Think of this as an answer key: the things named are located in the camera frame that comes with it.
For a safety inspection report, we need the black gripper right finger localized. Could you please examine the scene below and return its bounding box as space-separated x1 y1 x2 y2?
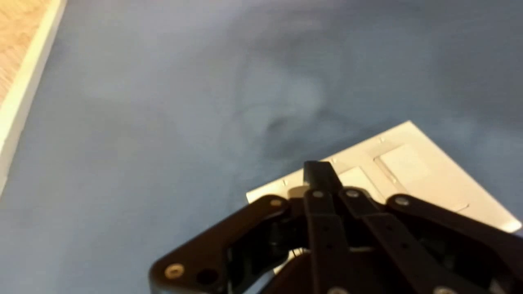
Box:
339 186 523 294

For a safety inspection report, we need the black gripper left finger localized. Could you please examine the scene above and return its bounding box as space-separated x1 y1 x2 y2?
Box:
148 160 351 294

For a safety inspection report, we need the white wall switch plate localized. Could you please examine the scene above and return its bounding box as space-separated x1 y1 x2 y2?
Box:
245 119 523 274

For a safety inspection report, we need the white wall corner trim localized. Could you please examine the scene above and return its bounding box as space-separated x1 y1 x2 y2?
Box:
0 0 68 196

